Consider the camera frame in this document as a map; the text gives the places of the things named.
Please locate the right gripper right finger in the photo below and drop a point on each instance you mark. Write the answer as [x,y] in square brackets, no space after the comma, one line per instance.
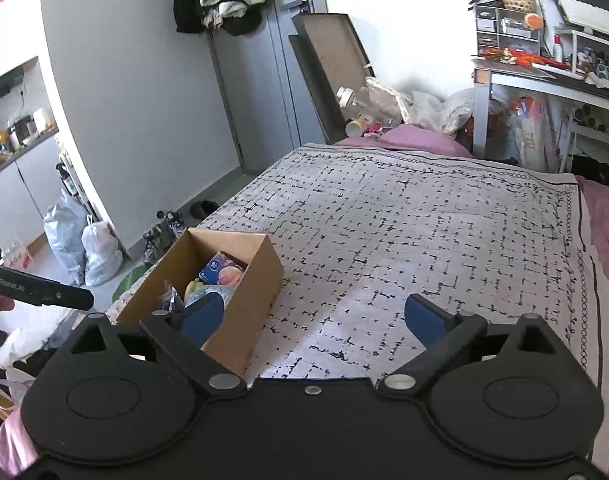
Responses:
[447,338]

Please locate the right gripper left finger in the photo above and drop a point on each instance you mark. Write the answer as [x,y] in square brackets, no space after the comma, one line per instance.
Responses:
[180,337]

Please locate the blue planet print packet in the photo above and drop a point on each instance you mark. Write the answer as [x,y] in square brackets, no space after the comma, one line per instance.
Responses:
[223,270]

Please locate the black item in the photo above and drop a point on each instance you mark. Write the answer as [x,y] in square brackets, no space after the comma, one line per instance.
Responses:
[171,300]

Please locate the burger squishy toy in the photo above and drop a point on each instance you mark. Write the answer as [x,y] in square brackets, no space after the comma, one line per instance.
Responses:
[191,288]

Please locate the brown cardboard box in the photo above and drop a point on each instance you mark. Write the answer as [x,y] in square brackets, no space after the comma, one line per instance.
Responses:
[245,313]

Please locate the green cartoon floor mat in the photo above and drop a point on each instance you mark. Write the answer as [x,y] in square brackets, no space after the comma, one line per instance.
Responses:
[129,280]

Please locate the kitchen counter cabinet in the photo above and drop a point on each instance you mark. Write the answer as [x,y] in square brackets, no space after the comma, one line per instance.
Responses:
[29,186]

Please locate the grey garbage bag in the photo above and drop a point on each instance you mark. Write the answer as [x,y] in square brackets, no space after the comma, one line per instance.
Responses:
[63,225]

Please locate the grey sneakers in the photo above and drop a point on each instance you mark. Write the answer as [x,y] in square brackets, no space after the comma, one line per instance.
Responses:
[162,236]

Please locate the white garbage bag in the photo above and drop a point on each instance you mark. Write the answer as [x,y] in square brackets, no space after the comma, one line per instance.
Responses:
[103,255]

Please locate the dark slippers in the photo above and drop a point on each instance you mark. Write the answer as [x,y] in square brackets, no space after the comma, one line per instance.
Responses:
[202,209]

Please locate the white black patterned bedspread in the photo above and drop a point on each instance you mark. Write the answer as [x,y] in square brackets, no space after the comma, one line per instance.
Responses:
[358,230]

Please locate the pink pillow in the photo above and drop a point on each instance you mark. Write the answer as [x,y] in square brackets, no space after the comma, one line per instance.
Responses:
[410,138]

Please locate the white plastic bags pile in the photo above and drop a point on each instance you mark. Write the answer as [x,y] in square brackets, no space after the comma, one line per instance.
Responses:
[422,109]

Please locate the paper cup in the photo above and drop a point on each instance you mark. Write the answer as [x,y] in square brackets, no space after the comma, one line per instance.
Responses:
[356,127]

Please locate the clear plastic jar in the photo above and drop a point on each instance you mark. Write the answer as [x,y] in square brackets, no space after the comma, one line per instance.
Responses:
[352,102]

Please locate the white desk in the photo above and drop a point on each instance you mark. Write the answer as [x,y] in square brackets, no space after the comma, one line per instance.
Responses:
[487,74]

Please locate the brown folded board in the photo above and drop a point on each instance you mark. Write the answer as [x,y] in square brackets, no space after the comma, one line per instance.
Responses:
[330,55]

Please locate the grey drawer organizer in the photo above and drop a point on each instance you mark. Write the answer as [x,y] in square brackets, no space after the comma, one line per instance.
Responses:
[499,28]

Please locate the wicker basket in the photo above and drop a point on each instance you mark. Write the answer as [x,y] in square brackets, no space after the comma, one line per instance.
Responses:
[526,6]

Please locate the white keyboard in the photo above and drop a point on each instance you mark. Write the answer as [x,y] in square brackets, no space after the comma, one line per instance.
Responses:
[585,15]

